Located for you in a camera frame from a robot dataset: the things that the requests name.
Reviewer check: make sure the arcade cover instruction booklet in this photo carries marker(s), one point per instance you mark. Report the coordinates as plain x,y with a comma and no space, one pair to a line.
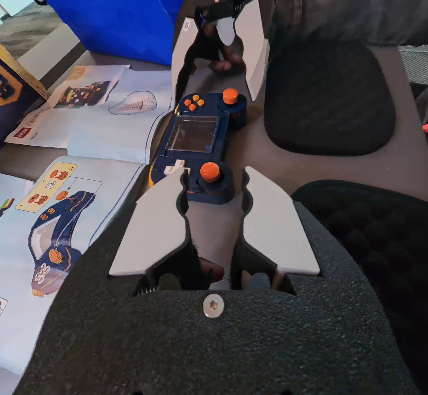
43,121

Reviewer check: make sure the large blue plastic bin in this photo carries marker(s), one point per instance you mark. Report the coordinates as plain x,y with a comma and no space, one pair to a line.
107,21

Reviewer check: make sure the blue toy brick game console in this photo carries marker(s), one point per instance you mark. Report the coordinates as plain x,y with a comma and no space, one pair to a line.
192,132

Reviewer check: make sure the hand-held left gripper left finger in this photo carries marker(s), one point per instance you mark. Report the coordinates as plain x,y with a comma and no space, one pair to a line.
157,221

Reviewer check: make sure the brick instruction booklet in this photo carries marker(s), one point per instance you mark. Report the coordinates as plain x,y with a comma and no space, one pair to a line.
107,181

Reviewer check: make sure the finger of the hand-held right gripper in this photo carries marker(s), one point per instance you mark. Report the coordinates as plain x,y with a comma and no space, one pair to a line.
184,47
257,61

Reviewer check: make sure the person's right hand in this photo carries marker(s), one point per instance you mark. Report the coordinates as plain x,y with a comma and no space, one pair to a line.
234,56

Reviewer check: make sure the yellow toy brick set box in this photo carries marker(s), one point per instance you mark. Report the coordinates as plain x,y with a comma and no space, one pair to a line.
13,81

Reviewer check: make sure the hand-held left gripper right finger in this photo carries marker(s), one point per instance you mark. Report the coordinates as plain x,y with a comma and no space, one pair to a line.
274,228

